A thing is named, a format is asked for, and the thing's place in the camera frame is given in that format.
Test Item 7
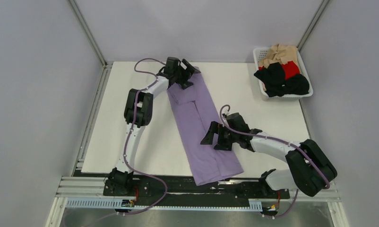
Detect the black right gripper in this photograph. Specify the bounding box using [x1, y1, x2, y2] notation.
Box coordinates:
[200, 122, 238, 152]

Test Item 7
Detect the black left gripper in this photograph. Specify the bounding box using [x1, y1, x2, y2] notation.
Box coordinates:
[174, 61, 200, 90]

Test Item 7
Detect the purple t shirt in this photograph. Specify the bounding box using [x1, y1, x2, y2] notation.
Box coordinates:
[167, 73, 244, 186]

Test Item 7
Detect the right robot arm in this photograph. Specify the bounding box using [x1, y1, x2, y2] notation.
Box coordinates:
[200, 113, 338, 198]

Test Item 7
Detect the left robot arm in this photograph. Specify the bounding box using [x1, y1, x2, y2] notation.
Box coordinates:
[105, 57, 201, 195]

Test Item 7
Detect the white plastic laundry basket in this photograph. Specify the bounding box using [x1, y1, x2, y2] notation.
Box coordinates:
[253, 44, 313, 101]

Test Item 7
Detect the black t shirt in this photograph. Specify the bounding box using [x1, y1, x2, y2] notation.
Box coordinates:
[254, 61, 310, 97]

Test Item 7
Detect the beige t shirt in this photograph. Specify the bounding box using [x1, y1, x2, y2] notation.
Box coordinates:
[258, 44, 299, 68]

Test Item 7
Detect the red t shirt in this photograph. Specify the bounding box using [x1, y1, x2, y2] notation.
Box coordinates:
[254, 61, 300, 83]

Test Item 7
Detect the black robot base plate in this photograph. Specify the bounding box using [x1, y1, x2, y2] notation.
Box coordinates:
[103, 175, 290, 207]

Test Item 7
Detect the white slotted cable duct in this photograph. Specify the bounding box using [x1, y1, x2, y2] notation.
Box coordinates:
[65, 198, 263, 212]

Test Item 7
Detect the left aluminium corner post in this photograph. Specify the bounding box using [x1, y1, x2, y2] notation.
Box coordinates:
[67, 0, 107, 68]

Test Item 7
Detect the aluminium corner post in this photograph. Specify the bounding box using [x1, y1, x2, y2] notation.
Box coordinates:
[297, 0, 331, 52]
[67, 0, 107, 68]

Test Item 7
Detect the right aluminium corner post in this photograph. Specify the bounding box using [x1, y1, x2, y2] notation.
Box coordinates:
[297, 0, 331, 52]

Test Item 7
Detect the aluminium frame rail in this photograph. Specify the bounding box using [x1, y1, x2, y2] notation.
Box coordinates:
[55, 176, 342, 202]

